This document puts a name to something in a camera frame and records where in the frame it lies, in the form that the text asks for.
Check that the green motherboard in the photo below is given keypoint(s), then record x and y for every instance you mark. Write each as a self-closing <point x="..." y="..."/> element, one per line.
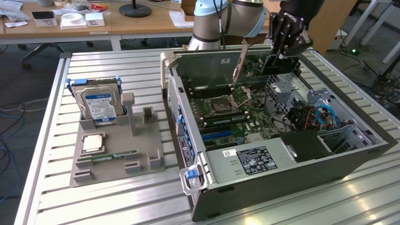
<point x="250" y="122"/>

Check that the silver CPU chip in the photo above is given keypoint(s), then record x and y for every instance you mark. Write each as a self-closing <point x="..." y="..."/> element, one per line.
<point x="93" y="143"/>

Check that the clear bag with black contents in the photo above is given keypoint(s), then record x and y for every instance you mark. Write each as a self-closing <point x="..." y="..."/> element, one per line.
<point x="79" y="7"/>

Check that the round black lamp base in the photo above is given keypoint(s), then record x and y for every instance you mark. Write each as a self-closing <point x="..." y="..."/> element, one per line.
<point x="135" y="11"/>

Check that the crumpled clear plastic bag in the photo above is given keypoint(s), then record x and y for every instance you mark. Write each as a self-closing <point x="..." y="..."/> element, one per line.
<point x="11" y="9"/>

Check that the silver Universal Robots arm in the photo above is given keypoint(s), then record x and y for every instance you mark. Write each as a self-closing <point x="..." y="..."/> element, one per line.
<point x="206" y="28"/>

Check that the flat white box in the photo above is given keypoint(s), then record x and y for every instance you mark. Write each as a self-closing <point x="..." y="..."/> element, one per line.
<point x="75" y="26"/>

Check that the metal socket cover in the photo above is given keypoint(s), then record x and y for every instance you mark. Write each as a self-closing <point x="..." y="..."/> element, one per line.
<point x="242" y="96"/>

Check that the dark grey PC case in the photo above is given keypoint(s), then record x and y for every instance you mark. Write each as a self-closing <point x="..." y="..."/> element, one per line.
<point x="282" y="187"/>

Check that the hard disk with blue carrier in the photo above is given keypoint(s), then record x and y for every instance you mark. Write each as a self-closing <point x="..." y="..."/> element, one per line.
<point x="101" y="105"/>

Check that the white desk frame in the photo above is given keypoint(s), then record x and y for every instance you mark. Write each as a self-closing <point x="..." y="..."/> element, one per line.
<point x="393" y="52"/>

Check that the dark installed RAM stick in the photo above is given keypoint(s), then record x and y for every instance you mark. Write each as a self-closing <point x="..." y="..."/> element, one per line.
<point x="225" y="119"/>

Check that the white paper stack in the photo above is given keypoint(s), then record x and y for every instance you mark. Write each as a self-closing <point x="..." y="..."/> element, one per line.
<point x="182" y="21"/>

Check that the green RAM stick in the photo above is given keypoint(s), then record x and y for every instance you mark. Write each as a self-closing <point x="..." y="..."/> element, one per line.
<point x="107" y="156"/>

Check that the grey power supply unit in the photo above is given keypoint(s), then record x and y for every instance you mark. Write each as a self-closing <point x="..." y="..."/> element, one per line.
<point x="225" y="164"/>

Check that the blue expansion slot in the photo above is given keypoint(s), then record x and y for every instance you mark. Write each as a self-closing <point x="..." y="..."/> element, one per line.
<point x="217" y="135"/>

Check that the black chair base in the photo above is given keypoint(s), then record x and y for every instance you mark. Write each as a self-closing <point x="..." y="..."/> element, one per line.
<point x="34" y="53"/>

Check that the white paper slip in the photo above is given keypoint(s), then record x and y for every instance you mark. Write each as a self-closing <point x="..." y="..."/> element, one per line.
<point x="15" y="24"/>

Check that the silver metal disk bay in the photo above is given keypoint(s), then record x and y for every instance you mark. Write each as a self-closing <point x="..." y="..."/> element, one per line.
<point x="343" y="140"/>
<point x="282" y="93"/>

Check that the CPU socket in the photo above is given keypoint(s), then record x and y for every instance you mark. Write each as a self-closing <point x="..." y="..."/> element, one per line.
<point x="222" y="105"/>

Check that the long wooden desk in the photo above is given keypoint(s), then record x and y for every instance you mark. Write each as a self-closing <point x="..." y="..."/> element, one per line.
<point x="141" y="25"/>

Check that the black device with green light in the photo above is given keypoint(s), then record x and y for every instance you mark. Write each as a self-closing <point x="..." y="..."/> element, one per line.
<point x="354" y="51"/>

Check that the white cube box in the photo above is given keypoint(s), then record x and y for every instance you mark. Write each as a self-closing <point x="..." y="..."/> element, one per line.
<point x="95" y="18"/>

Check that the white tape roll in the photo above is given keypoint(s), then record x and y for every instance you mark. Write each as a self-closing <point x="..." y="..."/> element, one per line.
<point x="73" y="21"/>

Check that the grey plastic parts rack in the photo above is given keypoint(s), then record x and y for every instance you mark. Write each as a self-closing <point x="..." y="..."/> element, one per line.
<point x="141" y="140"/>

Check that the Nvidia graphics card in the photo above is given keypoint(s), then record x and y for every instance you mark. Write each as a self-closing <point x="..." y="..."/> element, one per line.
<point x="287" y="66"/>

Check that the red small packet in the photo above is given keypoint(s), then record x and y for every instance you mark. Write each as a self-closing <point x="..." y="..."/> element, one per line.
<point x="98" y="7"/>

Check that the brown cardboard box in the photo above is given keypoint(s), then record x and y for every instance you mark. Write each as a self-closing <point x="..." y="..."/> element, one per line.
<point x="187" y="7"/>

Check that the grey cup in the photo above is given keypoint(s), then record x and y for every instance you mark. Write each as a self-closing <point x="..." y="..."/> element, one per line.
<point x="46" y="2"/>

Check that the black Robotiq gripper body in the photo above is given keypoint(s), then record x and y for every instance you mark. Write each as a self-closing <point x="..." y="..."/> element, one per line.
<point x="301" y="9"/>

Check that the white box with black lid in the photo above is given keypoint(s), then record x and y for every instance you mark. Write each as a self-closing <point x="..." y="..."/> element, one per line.
<point x="46" y="21"/>

